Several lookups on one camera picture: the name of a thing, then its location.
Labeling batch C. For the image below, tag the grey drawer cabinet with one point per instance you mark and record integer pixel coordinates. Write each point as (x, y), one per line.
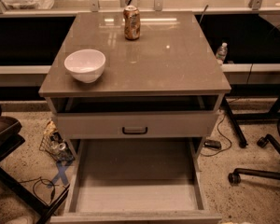
(170, 68)

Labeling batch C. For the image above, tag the grey middle drawer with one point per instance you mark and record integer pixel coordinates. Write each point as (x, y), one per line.
(160, 124)

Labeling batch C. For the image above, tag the open bottom drawer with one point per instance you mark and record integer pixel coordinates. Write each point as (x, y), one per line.
(136, 181)

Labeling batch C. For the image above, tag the white bowl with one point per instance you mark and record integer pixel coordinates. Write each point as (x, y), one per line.
(85, 65)

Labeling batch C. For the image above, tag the black power adapter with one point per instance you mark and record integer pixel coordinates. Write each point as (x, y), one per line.
(212, 144)

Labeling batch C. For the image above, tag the orange soda can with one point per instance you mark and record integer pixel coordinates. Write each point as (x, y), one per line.
(131, 17)

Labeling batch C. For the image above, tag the black table leg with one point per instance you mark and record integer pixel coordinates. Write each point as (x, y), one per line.
(241, 138)

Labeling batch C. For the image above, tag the clear plastic water bottle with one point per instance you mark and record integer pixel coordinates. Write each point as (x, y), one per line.
(222, 53)

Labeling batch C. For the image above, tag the blue tape cross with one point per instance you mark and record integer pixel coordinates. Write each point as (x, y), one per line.
(62, 166)

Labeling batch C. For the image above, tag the black office chair base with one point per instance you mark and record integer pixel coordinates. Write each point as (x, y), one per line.
(267, 163)

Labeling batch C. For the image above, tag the dark chair at left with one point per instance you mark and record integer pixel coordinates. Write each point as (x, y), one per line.
(27, 163)

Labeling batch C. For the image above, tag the black drawer handle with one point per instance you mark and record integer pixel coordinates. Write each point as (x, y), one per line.
(134, 130)

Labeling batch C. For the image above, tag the wire basket with bottles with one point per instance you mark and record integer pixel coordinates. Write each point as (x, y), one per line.
(53, 144)

